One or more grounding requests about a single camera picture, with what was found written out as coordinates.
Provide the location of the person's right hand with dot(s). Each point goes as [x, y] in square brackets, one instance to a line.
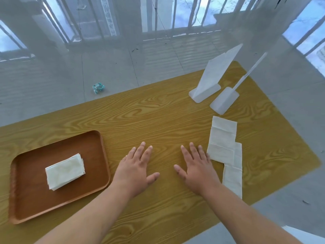
[200, 172]

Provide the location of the person's left hand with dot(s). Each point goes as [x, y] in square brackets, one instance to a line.
[132, 172]

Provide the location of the brown wooden tray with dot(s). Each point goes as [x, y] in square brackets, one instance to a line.
[28, 200]

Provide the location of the person's right forearm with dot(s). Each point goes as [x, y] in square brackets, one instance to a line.
[243, 218]

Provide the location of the person's left forearm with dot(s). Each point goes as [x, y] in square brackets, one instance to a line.
[86, 221]

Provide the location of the white plastic stand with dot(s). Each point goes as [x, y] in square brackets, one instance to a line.
[213, 73]
[223, 101]

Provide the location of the crumpled teal wrapper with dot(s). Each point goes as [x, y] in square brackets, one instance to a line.
[98, 87]

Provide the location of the small dark floor debris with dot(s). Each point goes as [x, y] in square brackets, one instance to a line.
[306, 202]

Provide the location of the white flat panel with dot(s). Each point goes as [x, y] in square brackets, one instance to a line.
[304, 237]

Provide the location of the metal window railing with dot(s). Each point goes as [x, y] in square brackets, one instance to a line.
[182, 30]

